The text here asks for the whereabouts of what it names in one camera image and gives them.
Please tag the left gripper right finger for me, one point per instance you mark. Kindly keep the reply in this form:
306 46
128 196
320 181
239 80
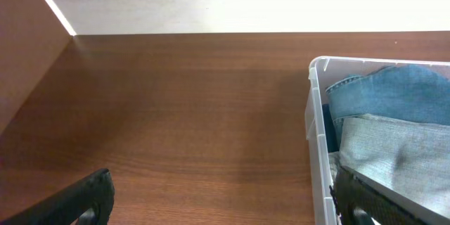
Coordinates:
361 200

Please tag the clear plastic storage container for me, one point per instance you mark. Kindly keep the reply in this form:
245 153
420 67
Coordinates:
323 72

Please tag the light grey jeans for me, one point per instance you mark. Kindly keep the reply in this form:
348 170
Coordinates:
409 158

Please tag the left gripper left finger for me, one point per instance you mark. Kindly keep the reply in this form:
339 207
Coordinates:
87 201

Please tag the dark blue jeans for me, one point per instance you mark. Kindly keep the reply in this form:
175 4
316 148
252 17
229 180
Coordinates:
411 93

